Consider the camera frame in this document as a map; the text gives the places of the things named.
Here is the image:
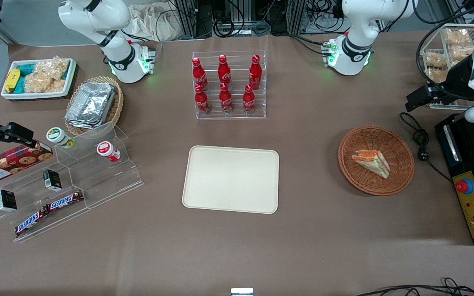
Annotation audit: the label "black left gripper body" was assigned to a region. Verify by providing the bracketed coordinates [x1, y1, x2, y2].
[425, 53, 474, 106]

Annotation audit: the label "triangular sandwich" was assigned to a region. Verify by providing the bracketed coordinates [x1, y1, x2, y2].
[351, 150, 390, 180]

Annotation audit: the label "round brown wicker basket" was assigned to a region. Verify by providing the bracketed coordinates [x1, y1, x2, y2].
[338, 125, 415, 196]

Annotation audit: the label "oval light wicker basket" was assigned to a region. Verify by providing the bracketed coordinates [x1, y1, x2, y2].
[65, 76, 124, 136]

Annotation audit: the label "cream rectangular tray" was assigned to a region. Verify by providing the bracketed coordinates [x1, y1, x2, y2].
[182, 145, 280, 215]

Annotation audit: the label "bagged rice cracker snack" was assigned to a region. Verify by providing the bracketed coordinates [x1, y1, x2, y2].
[451, 44, 474, 60]
[426, 53, 448, 69]
[444, 29, 471, 45]
[425, 68, 447, 83]

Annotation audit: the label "green lid yogurt cup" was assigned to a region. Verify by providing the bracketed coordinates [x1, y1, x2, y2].
[46, 127, 75, 149]

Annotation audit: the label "red tartan cookie box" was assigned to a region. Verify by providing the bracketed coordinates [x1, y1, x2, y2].
[0, 142, 54, 185]

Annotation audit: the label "white rectangular plastic bin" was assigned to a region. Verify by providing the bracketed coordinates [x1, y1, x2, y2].
[1, 58, 77, 100]

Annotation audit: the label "small black box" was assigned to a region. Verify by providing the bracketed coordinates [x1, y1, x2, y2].
[42, 169, 62, 191]
[0, 190, 18, 212]

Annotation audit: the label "yellow snack pack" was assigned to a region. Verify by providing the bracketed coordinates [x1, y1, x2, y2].
[4, 69, 21, 93]

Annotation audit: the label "clear bag of rice crackers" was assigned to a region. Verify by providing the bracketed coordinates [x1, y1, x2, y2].
[24, 57, 70, 94]

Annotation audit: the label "teal snack pack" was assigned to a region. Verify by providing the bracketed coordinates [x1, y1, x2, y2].
[16, 63, 37, 94]

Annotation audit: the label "Snickers chocolate bar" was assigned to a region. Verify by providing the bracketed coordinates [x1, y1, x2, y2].
[14, 207, 50, 237]
[47, 191, 85, 211]

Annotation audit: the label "aluminium foil container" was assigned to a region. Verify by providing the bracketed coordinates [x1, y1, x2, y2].
[65, 82, 116, 129]

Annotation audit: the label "red lid yogurt cup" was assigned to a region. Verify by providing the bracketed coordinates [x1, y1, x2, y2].
[97, 141, 121, 162]

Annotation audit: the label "clear acrylic stepped shelf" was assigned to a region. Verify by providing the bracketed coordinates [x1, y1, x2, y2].
[0, 121, 144, 243]

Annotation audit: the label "red emergency stop button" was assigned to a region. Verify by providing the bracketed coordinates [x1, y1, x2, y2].
[455, 179, 474, 194]

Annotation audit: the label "black control box yellow panel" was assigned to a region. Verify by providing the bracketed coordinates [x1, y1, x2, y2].
[434, 112, 474, 245]

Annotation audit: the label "red cola bottle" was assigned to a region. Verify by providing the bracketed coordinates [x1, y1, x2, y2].
[218, 54, 232, 85]
[219, 83, 234, 114]
[195, 84, 211, 115]
[192, 58, 208, 91]
[243, 84, 257, 113]
[249, 55, 262, 90]

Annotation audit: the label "white crumpled cloth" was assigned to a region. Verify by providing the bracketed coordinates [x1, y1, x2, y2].
[130, 3, 181, 42]

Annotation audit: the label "clear acrylic bottle rack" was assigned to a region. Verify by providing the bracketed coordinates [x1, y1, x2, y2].
[192, 50, 267, 120]

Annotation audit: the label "black power cable with plug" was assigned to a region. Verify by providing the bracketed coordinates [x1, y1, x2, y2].
[399, 112, 454, 182]

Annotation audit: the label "white wire basket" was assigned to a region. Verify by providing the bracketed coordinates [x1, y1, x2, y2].
[420, 24, 474, 111]

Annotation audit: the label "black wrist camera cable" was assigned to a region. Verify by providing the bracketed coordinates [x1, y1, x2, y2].
[415, 23, 474, 99]

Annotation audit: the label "black base cables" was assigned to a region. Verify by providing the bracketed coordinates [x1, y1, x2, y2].
[290, 35, 333, 56]

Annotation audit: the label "black floor cables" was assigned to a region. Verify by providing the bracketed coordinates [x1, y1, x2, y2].
[355, 277, 474, 296]

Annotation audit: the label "coiled black cable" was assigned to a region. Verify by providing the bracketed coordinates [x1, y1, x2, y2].
[214, 18, 244, 38]

